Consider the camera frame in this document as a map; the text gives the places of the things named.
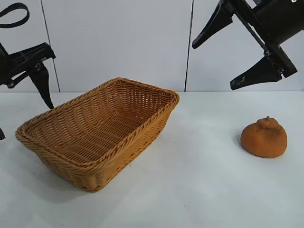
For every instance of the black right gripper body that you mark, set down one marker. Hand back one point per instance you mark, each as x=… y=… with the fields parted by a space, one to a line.
x=275 y=21

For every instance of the wrinkled orange fruit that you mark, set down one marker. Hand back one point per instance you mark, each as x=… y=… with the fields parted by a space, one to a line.
x=263 y=140

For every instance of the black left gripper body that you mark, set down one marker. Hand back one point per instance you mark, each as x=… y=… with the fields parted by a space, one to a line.
x=21 y=61

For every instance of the woven wicker basket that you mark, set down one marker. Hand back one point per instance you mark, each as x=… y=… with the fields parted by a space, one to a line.
x=95 y=133

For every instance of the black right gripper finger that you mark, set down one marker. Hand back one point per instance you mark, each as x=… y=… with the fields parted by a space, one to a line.
x=261 y=71
x=218 y=19

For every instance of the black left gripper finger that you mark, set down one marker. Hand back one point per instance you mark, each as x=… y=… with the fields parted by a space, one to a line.
x=2 y=134
x=42 y=83

